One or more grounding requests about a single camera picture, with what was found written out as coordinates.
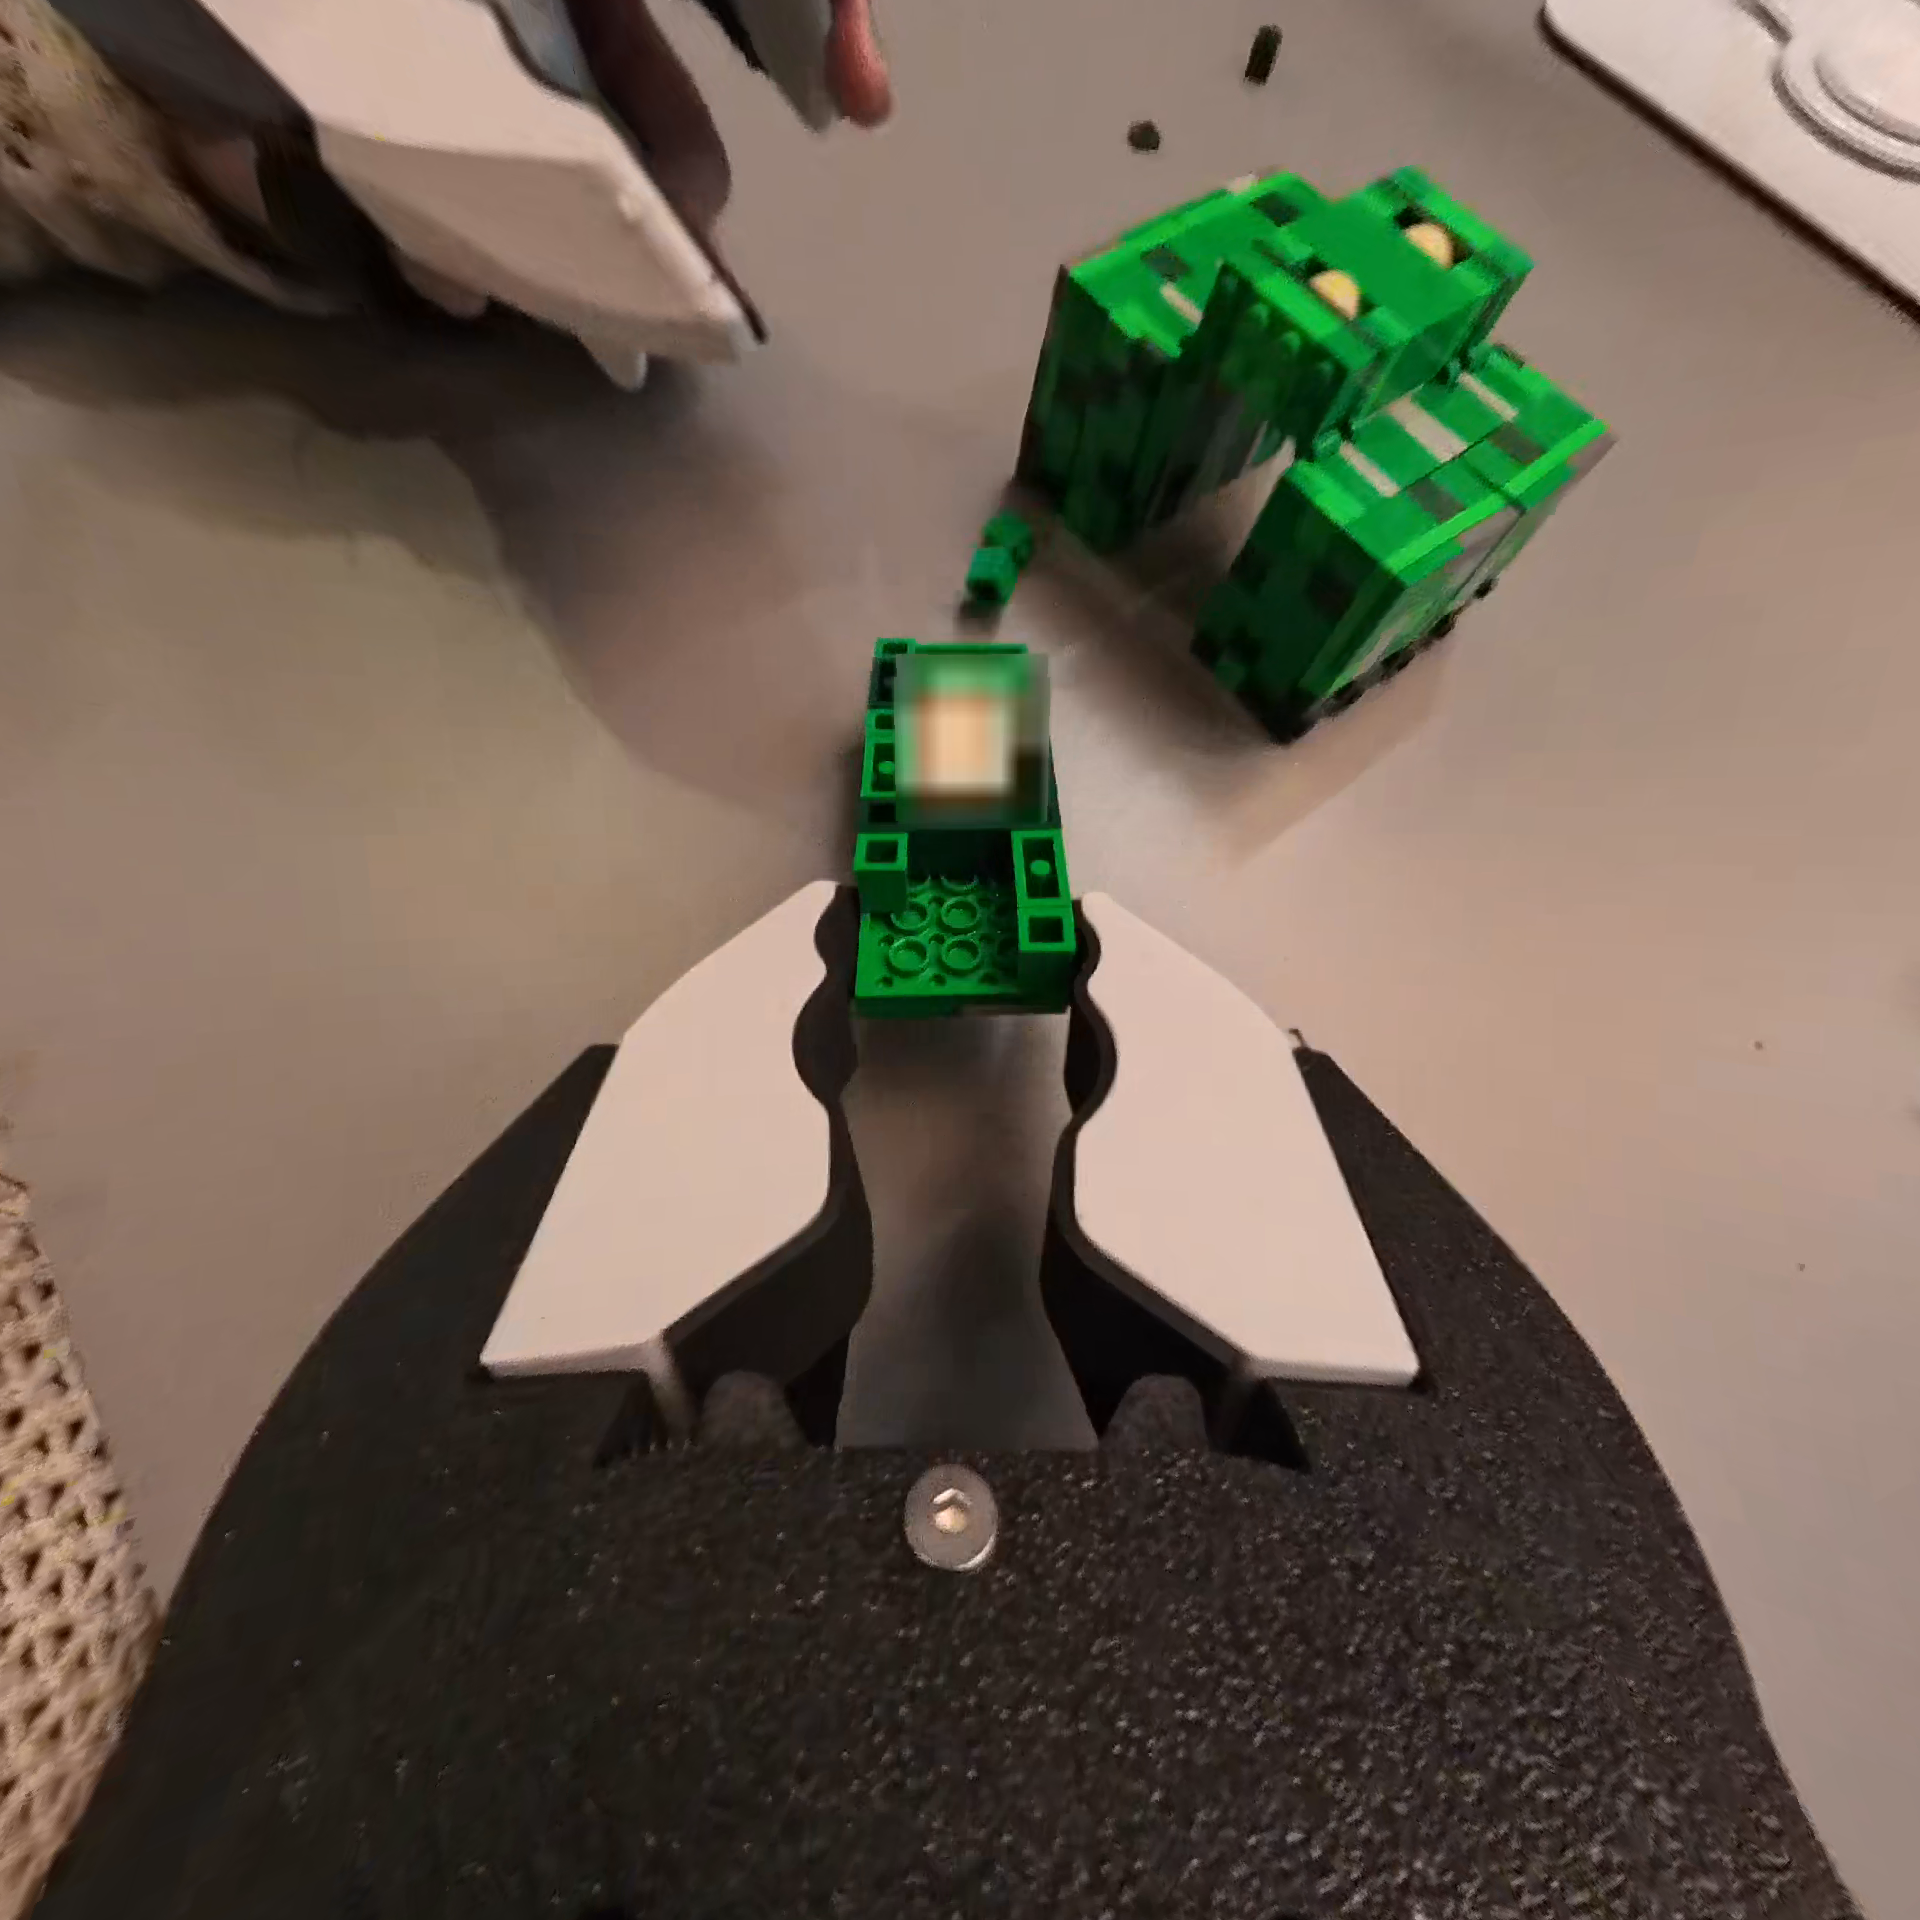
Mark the white moulded tray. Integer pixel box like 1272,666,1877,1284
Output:
1543,0,1920,310

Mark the person's left hand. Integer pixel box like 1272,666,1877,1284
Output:
579,0,899,229

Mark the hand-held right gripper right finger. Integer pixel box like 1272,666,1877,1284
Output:
1054,889,1424,1429

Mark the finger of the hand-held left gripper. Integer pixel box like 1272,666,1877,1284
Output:
202,0,769,393

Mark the person's left forearm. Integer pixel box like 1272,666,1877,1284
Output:
0,0,209,293

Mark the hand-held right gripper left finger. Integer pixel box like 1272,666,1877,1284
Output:
481,879,876,1429

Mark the cream knit sweater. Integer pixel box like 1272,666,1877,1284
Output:
0,1172,161,1815

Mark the green lego baseplate assembly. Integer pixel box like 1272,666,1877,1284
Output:
849,640,1084,1019

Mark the green lego creeper figure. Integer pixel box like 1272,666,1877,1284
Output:
1018,163,1619,749

